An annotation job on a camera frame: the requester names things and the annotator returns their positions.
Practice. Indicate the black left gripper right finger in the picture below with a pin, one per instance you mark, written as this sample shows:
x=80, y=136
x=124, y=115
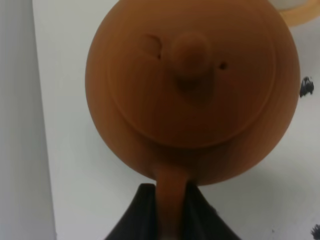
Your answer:
x=200, y=221

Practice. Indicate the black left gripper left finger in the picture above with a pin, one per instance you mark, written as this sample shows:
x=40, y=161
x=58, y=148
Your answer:
x=139, y=222

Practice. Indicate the brown clay teapot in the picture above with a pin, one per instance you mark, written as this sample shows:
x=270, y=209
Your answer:
x=191, y=91

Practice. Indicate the orange far saucer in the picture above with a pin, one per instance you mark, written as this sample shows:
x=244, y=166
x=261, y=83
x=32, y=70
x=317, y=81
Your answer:
x=301, y=14

